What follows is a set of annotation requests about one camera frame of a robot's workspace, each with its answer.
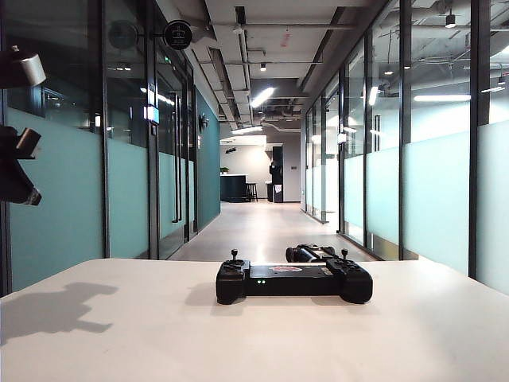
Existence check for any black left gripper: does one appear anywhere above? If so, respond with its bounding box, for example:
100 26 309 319
0 125 43 207

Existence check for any black dual-joystick remote control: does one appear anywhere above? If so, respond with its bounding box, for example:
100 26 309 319
215 248 375 306

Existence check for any black quadruped robot dog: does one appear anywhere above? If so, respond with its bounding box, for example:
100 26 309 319
285 243 340 264

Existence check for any round black hanging sign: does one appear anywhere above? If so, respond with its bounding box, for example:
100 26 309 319
163 18 195 51

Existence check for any dark bar counter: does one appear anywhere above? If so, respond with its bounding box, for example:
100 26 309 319
220 174 248 202

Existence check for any long linear ceiling light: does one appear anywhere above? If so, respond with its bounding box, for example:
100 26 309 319
249 86 276 108

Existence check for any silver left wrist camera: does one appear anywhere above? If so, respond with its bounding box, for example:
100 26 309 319
0 45 47 90

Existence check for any long black door handle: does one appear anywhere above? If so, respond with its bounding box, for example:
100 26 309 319
172 92 184 223

